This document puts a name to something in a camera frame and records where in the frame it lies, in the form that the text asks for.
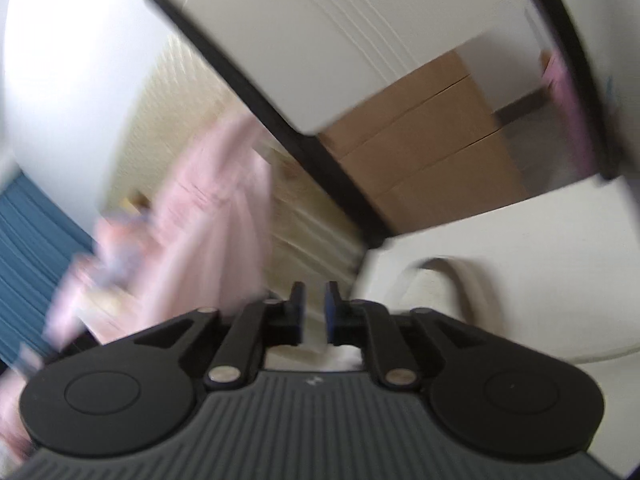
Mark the bed with pink bedding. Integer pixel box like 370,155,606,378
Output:
100,35,371,311

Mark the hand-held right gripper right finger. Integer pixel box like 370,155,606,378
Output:
325,280,494,391

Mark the pink cloth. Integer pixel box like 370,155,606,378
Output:
45,115,276,351

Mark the pink cardboard box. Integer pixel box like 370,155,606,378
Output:
540,47,601,181

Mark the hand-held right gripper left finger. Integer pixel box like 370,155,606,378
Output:
134,280,307,392

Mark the blue curtain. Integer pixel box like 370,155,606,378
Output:
0,165,96,366

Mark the white chair with black frame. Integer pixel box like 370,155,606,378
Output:
142,0,640,366

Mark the wooden drawer cabinet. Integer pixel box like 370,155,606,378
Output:
320,50,528,236

